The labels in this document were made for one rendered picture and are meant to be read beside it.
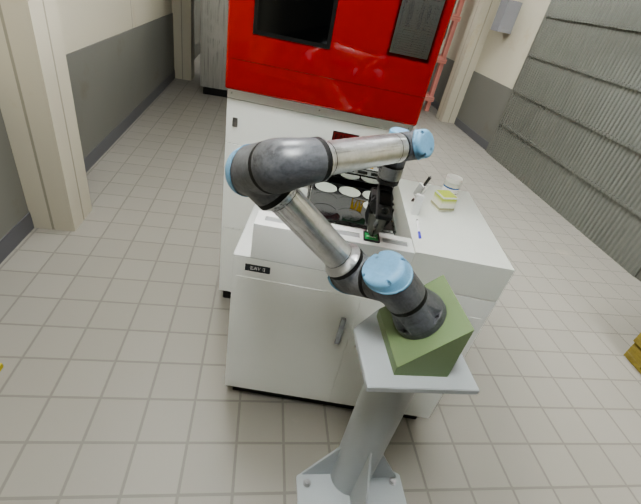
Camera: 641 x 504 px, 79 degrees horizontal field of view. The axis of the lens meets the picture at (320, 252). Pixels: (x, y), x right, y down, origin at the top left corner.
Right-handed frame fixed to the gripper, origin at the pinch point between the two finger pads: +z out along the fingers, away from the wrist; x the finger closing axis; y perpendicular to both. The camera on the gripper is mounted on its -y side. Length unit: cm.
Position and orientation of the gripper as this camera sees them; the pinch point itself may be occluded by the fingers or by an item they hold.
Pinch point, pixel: (372, 234)
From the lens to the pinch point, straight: 134.3
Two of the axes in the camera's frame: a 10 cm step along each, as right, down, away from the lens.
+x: -9.8, -1.8, -0.5
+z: -1.8, 8.1, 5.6
